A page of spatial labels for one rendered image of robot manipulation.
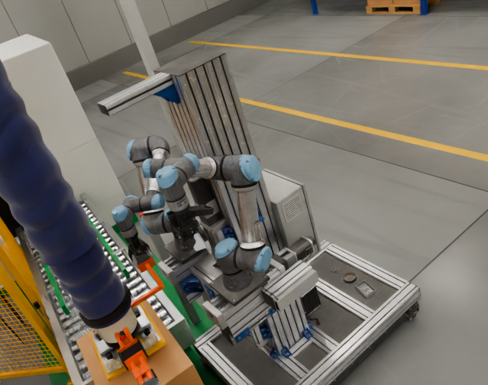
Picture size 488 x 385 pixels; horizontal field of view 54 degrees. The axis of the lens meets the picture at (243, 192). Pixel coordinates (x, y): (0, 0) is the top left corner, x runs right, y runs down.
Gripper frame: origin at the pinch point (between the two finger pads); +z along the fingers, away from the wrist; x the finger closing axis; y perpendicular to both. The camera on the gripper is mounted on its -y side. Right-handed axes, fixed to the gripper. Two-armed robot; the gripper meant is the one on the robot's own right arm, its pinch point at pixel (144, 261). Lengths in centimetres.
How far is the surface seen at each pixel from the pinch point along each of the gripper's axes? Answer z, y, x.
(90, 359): 20, 19, -45
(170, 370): 20, 55, -17
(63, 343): 55, -50, -61
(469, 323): 115, 73, 151
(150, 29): 69, -926, 343
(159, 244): 37, -63, 20
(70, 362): 55, -30, -61
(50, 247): -54, 40, -32
